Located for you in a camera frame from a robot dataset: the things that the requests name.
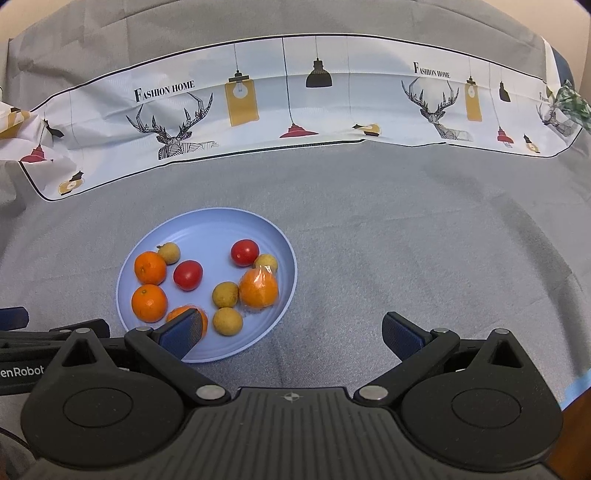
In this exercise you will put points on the orange mandarin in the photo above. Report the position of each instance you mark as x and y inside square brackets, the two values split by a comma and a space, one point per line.
[148, 302]
[150, 267]

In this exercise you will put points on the plastic-wrapped orange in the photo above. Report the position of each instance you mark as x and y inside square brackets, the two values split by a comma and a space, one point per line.
[258, 288]
[178, 314]

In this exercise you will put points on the green patterned cloth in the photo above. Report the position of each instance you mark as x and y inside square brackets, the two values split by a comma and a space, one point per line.
[572, 104]

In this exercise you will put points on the yellow longan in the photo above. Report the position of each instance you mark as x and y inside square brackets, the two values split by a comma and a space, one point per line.
[227, 321]
[225, 294]
[268, 261]
[169, 253]

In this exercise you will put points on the white printed deer cloth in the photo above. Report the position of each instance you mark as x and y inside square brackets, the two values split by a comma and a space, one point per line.
[323, 101]

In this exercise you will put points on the light blue sheet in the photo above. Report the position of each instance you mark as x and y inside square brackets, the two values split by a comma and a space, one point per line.
[574, 390]

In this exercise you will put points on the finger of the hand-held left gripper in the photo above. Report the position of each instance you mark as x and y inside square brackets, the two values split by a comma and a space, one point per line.
[32, 340]
[13, 318]

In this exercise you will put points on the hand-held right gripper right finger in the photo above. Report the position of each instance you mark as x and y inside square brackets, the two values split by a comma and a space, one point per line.
[404, 334]

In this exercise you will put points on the blue plastic plate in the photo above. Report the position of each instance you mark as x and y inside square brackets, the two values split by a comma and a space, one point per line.
[207, 230]

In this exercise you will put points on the dark blue object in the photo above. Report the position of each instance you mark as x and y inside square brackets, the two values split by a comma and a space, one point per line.
[562, 67]

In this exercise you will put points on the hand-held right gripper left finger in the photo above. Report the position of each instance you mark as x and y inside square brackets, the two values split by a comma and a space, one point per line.
[182, 332]

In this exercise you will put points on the red cherry tomato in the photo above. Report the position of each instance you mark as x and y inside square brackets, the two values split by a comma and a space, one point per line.
[244, 252]
[187, 274]

